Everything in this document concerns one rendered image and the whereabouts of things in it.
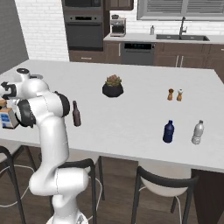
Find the dark wood island base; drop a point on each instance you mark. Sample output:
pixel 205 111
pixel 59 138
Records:
pixel 208 197

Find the small brown round object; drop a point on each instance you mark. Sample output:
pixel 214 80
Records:
pixel 2 102

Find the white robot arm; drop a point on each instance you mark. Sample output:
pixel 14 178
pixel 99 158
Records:
pixel 52 137

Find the dark wood wall cupboard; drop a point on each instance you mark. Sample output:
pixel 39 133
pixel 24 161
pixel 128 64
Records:
pixel 119 4

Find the dark grey dishwasher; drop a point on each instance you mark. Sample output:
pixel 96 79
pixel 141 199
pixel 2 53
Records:
pixel 138 53

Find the dark wood base cupboards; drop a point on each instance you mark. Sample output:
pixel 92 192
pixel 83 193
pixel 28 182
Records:
pixel 189 57
pixel 96 54

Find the grey soap dispenser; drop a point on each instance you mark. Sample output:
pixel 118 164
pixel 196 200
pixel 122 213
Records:
pixel 152 30

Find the plant in black pot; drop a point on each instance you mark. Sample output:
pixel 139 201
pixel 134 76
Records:
pixel 113 88

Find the dark built-in microwave oven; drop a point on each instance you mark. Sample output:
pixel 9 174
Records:
pixel 82 3

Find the brown pepper shaker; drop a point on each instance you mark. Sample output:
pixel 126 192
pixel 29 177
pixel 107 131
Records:
pixel 170 95

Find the dark sink basin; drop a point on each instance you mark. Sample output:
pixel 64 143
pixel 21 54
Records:
pixel 182 37

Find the dark sink tap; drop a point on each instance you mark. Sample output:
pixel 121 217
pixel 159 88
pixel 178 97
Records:
pixel 182 26

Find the clear plastic bottle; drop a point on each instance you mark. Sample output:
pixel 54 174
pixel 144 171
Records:
pixel 198 133

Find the white box with blue squares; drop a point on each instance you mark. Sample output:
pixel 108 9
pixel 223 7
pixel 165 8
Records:
pixel 7 119

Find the window with grey blinds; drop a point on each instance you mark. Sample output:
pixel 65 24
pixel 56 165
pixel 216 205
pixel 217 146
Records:
pixel 180 8

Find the white-topped brown salt shaker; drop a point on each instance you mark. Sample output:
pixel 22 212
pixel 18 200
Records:
pixel 179 96

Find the blue plastic bottle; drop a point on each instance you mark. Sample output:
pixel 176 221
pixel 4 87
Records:
pixel 168 132

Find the silver coffee machine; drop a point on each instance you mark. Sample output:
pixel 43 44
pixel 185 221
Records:
pixel 117 27

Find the brown glass bottle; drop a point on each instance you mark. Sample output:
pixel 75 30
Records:
pixel 76 116

